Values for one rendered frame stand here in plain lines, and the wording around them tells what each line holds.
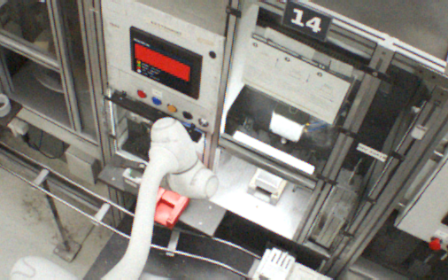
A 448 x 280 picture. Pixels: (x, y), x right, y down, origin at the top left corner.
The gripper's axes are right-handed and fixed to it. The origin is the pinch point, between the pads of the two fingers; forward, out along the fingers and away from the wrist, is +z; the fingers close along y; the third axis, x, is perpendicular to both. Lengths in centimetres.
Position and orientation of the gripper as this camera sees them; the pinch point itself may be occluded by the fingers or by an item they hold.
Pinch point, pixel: (128, 167)
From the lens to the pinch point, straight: 207.2
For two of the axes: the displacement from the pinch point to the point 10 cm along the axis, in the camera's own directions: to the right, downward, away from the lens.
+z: -7.6, -1.0, 6.5
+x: -3.6, 8.9, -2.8
